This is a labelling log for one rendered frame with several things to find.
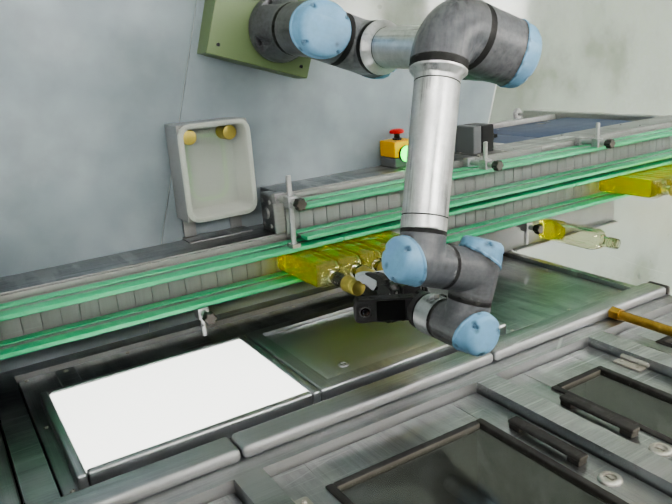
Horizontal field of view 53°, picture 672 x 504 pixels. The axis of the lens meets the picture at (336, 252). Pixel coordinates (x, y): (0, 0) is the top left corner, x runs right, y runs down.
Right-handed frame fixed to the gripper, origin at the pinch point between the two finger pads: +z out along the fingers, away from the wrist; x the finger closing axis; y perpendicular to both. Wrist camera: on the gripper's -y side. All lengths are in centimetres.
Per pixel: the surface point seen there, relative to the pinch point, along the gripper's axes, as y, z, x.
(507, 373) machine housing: 17.9, -24.5, -16.0
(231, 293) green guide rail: -18.3, 23.5, -3.1
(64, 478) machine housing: -62, -6, -16
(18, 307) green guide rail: -61, 26, 4
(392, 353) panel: 2.1, -8.3, -12.6
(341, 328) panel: 1.2, 9.6, -12.7
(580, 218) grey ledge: 107, 31, -11
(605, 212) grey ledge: 120, 31, -12
